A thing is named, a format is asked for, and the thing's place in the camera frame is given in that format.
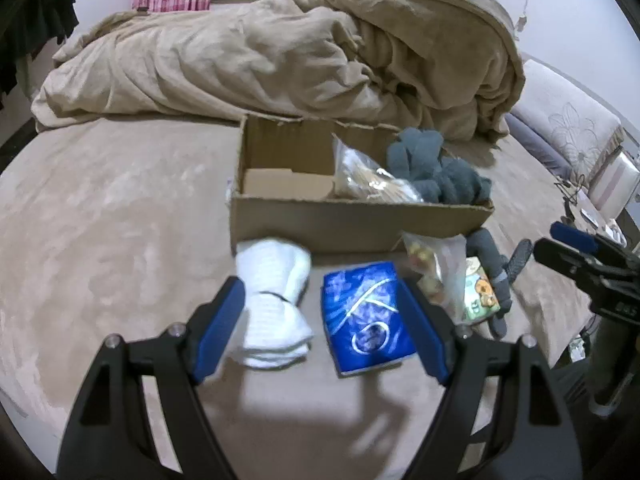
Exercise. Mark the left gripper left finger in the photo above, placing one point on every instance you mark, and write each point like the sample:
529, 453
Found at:
108, 434

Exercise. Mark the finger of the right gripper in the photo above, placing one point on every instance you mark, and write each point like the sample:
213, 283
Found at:
577, 266
590, 244

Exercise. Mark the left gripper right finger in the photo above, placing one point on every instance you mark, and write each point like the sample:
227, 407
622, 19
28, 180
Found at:
502, 415

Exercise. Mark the grey-blue knitted socks bundle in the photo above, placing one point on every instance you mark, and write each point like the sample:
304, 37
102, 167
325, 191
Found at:
417, 156

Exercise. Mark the white socks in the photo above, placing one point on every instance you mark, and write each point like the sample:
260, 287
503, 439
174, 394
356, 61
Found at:
275, 273

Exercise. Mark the cotton swabs plastic bag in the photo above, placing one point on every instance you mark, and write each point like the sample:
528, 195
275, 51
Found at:
357, 177

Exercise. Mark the dark grey socks pair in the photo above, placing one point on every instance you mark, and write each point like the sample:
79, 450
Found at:
501, 272

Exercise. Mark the grey padded headboard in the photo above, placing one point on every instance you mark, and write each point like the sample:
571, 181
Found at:
577, 126

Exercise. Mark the green cartoon snack packet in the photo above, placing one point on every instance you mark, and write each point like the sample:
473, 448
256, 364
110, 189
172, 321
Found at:
480, 300

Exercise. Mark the clear bag of candies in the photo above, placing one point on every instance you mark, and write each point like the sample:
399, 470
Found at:
440, 262

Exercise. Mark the blue tissue packet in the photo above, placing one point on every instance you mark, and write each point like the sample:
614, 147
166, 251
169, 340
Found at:
360, 317

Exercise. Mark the beige crumpled duvet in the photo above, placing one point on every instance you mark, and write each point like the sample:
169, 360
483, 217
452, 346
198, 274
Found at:
448, 65

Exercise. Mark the brown cardboard box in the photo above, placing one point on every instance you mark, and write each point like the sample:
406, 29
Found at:
283, 187

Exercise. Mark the black clothes pile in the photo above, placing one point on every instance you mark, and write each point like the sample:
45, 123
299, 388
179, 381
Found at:
26, 26

